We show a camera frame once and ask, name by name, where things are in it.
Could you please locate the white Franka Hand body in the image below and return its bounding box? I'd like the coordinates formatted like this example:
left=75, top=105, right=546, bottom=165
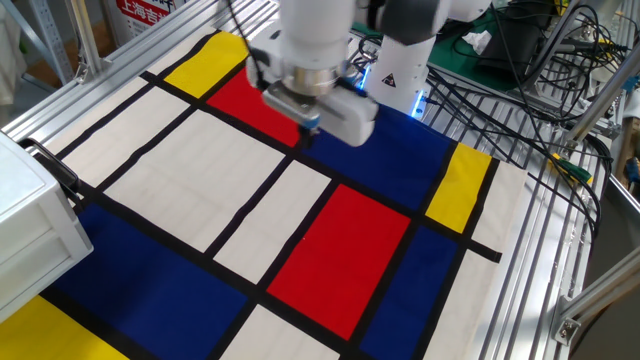
left=245, top=29, right=380, bottom=149

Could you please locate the white plastic drawer cabinet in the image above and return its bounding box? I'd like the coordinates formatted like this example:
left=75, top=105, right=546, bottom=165
left=0, top=130, right=95, bottom=324

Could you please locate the Mondrian colour block cloth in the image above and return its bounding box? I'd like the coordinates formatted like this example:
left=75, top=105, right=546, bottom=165
left=0, top=29, right=529, bottom=360

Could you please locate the crumpled white tissue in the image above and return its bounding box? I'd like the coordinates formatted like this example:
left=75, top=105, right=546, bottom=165
left=460, top=29, right=494, bottom=56

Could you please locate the black box device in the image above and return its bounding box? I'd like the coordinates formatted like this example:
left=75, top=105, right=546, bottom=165
left=474, top=12, right=550, bottom=85

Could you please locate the red white printed sign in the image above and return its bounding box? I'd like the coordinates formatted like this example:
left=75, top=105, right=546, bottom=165
left=107, top=0, right=189, bottom=40

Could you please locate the perforated steel upright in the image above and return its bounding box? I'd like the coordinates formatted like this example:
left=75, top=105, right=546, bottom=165
left=27, top=0, right=75, bottom=85

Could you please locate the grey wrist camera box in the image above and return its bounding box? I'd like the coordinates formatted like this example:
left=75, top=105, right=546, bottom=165
left=261, top=82, right=322, bottom=132

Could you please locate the yellow green cable connector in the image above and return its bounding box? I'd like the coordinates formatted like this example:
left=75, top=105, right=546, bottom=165
left=547, top=152, right=595, bottom=186

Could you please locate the aluminium frame post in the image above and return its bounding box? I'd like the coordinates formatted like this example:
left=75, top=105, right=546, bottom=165
left=563, top=49, right=640, bottom=147

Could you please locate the black cabinet carrying handle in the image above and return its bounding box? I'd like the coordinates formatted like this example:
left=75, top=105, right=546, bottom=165
left=18, top=137, right=84, bottom=206

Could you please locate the aluminium beam with corner bracket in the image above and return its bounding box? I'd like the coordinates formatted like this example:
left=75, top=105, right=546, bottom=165
left=549, top=259, right=640, bottom=347

